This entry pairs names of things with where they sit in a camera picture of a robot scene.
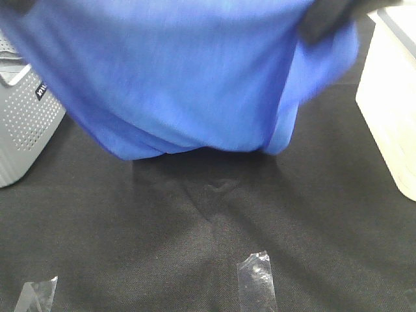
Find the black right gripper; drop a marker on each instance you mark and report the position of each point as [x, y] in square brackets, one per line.
[325, 17]

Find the blue microfibre towel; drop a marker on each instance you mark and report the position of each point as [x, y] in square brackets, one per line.
[147, 78]

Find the white plastic basket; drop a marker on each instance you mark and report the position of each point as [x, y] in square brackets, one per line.
[386, 91]

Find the black table cloth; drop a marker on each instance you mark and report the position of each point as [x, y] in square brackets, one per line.
[167, 233]

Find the clear tape strip centre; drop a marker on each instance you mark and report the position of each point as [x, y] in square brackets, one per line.
[255, 283]

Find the clear tape strip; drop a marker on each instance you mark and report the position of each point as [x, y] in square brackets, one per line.
[255, 283]
[37, 296]

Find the grey perforated laundry basket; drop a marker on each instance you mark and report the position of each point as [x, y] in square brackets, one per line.
[30, 114]

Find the clear tape strip left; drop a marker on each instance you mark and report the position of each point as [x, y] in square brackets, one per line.
[37, 296]

